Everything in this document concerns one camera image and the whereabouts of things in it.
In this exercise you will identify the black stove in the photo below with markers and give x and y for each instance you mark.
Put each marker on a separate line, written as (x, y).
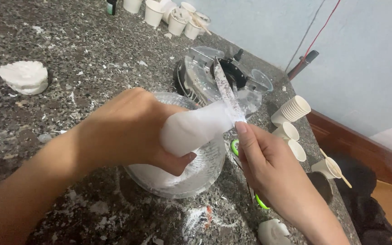
(231, 69)

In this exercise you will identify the cluster of white paper cups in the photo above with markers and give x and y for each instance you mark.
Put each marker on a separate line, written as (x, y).
(153, 13)

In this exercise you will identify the clear glass bowl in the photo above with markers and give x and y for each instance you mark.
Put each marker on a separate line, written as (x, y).
(202, 170)

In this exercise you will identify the person's right hand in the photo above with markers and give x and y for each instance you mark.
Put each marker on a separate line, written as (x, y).
(271, 173)

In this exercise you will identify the white paper cup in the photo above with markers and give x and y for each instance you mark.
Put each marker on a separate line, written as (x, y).
(286, 131)
(297, 150)
(325, 168)

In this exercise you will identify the black cloth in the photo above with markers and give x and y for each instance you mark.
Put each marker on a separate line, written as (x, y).
(366, 204)

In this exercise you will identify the nested stack of paper cups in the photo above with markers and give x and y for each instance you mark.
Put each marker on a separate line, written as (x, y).
(293, 109)

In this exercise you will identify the white wax block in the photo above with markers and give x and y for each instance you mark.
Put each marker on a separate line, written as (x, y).
(192, 129)

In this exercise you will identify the white wax shavings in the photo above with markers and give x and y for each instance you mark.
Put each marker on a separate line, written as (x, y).
(196, 175)

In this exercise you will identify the wooden stir stick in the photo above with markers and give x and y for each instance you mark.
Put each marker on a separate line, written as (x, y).
(202, 24)
(335, 168)

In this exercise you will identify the dark glass bottle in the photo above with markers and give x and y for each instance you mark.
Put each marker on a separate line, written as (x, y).
(111, 6)

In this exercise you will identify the person's left hand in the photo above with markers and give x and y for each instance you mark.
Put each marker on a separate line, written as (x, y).
(121, 132)

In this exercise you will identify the brown wooden furniture frame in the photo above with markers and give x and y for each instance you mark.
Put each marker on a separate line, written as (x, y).
(345, 139)

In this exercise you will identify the clear plastic mould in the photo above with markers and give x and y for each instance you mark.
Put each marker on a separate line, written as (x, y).
(197, 73)

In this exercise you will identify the wax-smeared steel knife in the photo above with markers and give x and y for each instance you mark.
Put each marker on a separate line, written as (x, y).
(225, 85)

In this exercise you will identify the clear plastic cup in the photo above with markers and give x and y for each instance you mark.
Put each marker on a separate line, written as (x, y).
(262, 80)

